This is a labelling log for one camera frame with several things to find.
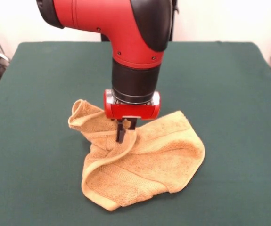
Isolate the tan terry towel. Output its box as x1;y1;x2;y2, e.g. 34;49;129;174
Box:
67;99;206;212

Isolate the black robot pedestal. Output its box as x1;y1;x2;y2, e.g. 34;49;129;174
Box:
99;0;180;42

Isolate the dark green tablecloth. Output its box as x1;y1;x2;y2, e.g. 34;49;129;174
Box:
0;41;271;226

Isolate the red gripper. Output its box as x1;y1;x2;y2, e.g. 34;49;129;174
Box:
104;89;161;144

